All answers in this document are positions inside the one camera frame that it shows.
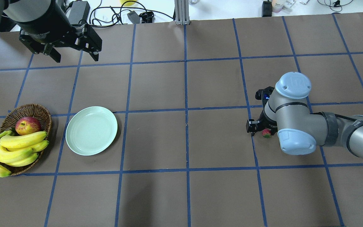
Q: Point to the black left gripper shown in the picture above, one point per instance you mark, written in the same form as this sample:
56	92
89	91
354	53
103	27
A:
44	26

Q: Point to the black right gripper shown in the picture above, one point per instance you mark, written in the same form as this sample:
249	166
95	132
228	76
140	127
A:
269	122

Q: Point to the red strawberry green cap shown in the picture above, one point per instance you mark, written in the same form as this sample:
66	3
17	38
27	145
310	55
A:
267	133

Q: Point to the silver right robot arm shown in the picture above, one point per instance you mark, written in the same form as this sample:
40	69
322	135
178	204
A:
285	113

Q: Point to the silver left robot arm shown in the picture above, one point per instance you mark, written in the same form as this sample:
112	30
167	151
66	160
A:
44	27

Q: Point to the light green plate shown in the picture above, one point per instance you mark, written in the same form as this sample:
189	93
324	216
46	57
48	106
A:
91	131

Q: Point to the black power adapter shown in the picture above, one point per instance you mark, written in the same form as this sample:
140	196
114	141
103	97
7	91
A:
78	12

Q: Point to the brown wicker basket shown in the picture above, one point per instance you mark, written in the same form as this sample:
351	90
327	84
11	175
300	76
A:
31	110

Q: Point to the red yellow apple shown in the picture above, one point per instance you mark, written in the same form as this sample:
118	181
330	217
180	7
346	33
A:
27	125

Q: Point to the yellow banana bunch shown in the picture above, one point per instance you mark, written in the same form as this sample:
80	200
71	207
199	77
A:
19	153

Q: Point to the paper cup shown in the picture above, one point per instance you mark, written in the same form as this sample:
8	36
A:
277	5

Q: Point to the aluminium frame post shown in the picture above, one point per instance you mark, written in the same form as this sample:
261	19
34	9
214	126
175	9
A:
182	16

